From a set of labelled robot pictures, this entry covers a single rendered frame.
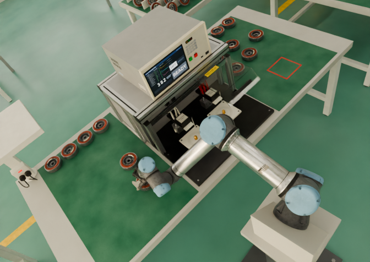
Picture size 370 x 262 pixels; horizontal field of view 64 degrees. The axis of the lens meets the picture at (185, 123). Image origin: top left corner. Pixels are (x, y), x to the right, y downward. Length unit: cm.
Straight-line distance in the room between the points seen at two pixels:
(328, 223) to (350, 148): 120
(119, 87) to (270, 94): 93
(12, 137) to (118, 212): 67
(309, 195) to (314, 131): 157
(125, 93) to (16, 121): 59
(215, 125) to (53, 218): 115
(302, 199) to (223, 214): 124
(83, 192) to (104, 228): 28
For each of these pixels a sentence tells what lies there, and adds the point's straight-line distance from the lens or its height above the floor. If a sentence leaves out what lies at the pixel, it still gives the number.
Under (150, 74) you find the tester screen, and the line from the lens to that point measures 148.
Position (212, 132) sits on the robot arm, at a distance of 119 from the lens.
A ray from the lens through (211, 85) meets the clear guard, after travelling 160.
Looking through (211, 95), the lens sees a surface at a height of 92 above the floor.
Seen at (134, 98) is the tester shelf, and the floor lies 111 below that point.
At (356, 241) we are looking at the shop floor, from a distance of 233.
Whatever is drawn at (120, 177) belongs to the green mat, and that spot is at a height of 75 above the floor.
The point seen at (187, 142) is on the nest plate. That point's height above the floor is 78.
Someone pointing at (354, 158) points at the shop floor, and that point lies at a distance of 260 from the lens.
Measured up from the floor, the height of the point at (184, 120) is 92.
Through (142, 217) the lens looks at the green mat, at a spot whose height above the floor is 75.
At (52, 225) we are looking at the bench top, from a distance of 192.
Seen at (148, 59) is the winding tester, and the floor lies 132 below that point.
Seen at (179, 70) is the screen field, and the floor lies 117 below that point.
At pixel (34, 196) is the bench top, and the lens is 210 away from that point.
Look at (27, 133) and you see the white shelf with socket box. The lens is 170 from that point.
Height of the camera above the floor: 217
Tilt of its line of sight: 49 degrees down
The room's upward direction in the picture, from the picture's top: 22 degrees counter-clockwise
